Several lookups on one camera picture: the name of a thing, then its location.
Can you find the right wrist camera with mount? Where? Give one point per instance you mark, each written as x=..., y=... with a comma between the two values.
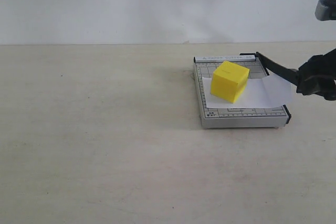
x=325, y=10

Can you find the grey paper cutter base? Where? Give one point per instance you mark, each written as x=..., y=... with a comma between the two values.
x=216, y=117

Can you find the white paper sheet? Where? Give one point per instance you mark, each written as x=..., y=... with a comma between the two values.
x=268, y=92

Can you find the black cutter blade arm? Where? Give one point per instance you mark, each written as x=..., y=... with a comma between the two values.
x=291, y=75

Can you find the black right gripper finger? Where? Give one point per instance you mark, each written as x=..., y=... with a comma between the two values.
x=317, y=86
x=319, y=66

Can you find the yellow foam cube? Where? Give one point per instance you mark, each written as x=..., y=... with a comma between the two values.
x=229, y=81

